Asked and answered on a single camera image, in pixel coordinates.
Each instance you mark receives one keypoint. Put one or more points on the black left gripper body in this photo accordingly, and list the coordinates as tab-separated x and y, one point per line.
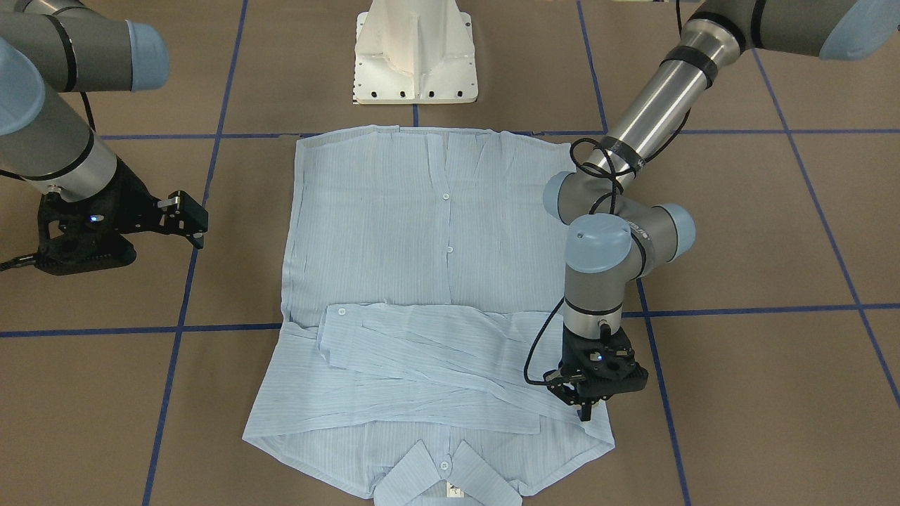
568	387

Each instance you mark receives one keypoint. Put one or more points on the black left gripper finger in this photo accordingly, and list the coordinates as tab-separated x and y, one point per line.
585	409

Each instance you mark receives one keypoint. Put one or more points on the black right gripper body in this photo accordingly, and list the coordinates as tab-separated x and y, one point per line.
129	198

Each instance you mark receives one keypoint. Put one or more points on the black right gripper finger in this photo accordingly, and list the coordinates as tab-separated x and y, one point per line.
197	240

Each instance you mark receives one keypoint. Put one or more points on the light blue striped shirt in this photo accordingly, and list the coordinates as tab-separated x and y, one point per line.
418	268

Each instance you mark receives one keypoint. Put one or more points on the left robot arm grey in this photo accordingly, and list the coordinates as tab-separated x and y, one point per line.
784	315

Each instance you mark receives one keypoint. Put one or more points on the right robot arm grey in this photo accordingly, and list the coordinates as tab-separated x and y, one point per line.
50	48

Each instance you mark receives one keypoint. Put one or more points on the blue tape line crosswise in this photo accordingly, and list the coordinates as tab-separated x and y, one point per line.
171	329

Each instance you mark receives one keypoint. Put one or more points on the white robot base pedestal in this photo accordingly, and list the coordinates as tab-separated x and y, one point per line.
414	53

